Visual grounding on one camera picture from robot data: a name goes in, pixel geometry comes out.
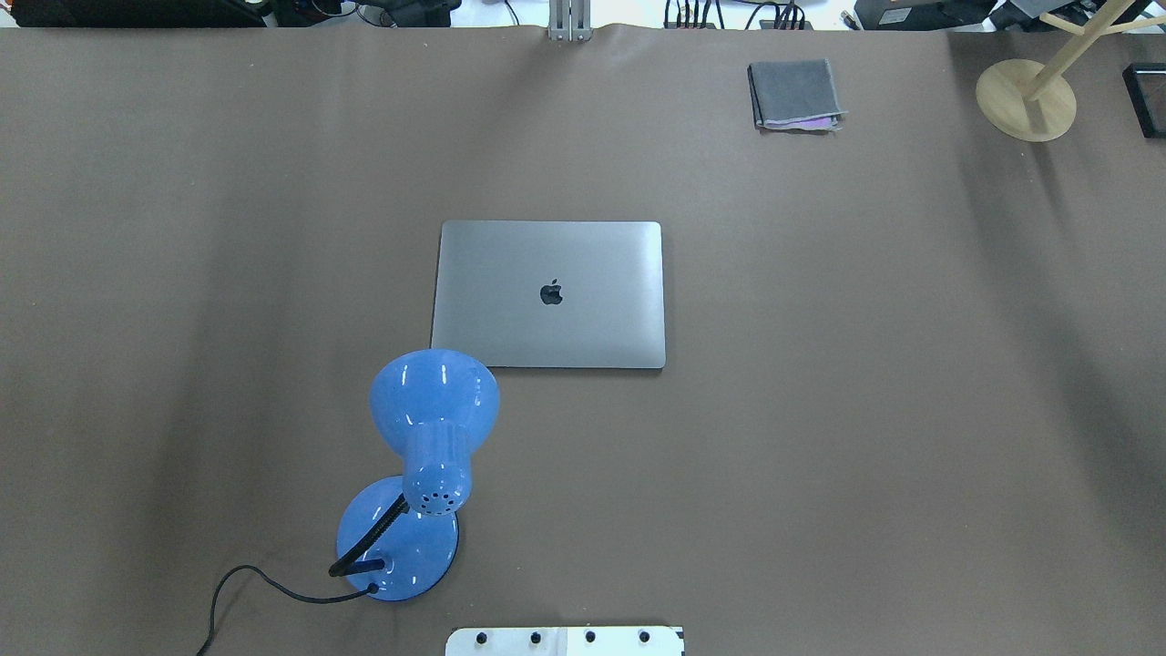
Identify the grey laptop computer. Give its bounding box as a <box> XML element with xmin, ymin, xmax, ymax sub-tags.
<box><xmin>430</xmin><ymin>220</ymin><xmax>667</xmax><ymax>371</ymax></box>

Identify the blue desk lamp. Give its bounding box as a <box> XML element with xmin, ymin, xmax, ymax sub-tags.
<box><xmin>329</xmin><ymin>350</ymin><xmax>500</xmax><ymax>602</ymax></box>

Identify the black tray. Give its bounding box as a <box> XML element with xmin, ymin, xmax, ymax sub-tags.
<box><xmin>1121</xmin><ymin>62</ymin><xmax>1165</xmax><ymax>137</ymax></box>

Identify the aluminium frame post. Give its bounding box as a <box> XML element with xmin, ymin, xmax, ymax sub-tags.
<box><xmin>547</xmin><ymin>0</ymin><xmax>592</xmax><ymax>43</ymax></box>

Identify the folded grey cloth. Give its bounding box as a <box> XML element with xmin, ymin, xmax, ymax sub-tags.
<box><xmin>747</xmin><ymin>58</ymin><xmax>847</xmax><ymax>133</ymax></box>

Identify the black lamp power cable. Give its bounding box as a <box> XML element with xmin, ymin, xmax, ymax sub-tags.
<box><xmin>196</xmin><ymin>565</ymin><xmax>380</xmax><ymax>656</ymax></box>

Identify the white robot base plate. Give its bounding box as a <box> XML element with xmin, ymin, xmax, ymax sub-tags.
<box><xmin>443</xmin><ymin>625</ymin><xmax>686</xmax><ymax>655</ymax></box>

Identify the wooden mug tree stand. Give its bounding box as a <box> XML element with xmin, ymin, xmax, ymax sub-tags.
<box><xmin>975</xmin><ymin>1</ymin><xmax>1165</xmax><ymax>142</ymax></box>

